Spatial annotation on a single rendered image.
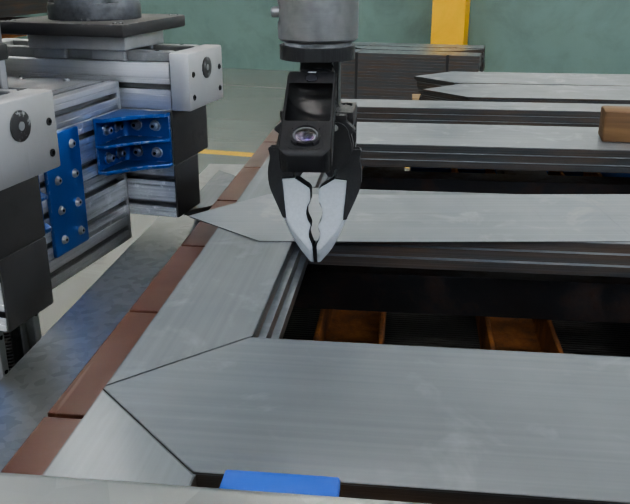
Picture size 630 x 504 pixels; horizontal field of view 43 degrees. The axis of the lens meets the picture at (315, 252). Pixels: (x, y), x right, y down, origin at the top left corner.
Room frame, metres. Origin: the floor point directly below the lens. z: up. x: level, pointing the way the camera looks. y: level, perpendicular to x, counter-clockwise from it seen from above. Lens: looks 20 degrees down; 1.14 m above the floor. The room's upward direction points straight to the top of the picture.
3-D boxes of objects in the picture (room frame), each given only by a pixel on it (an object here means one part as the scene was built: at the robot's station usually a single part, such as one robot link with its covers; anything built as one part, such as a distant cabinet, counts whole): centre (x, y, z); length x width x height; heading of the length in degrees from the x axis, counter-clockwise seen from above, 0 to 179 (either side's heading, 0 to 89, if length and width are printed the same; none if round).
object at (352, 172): (0.75, -0.02, 0.94); 0.05 x 0.02 x 0.09; 83
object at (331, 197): (0.77, -0.02, 0.89); 0.06 x 0.03 x 0.09; 173
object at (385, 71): (5.67, -0.65, 0.26); 1.20 x 0.80 x 0.53; 75
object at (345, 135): (0.78, 0.00, 1.00); 0.09 x 0.08 x 0.12; 173
